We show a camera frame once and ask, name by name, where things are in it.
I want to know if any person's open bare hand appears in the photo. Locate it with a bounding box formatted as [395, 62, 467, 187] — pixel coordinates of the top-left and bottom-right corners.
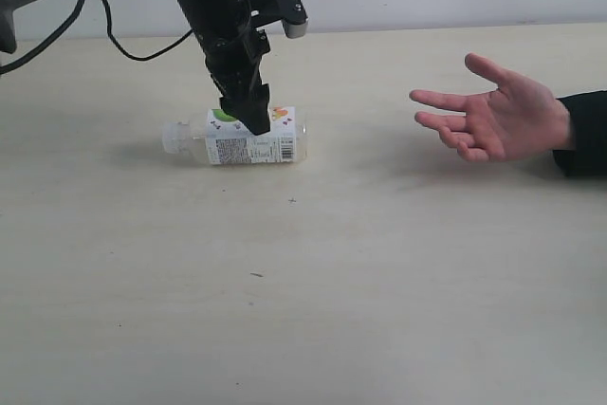
[409, 53, 574, 162]

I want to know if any square bottle white fruit label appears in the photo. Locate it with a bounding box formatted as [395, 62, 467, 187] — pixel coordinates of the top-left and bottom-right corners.
[161, 106, 307, 166]

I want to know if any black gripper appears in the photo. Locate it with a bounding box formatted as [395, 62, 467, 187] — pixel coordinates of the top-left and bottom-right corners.
[196, 20, 271, 136]

